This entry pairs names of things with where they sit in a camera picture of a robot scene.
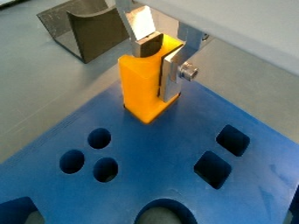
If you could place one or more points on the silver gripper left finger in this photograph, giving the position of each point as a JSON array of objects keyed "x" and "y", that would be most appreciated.
[{"x": 145, "y": 37}]

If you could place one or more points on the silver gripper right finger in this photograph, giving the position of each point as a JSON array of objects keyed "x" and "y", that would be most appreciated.
[{"x": 177, "y": 68}]

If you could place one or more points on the dark grey arch holder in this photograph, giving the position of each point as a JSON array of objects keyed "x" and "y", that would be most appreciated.
[{"x": 85, "y": 26}]

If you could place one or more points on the blue shape sorting board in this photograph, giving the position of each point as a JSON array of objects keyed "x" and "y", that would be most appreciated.
[{"x": 206, "y": 160}]

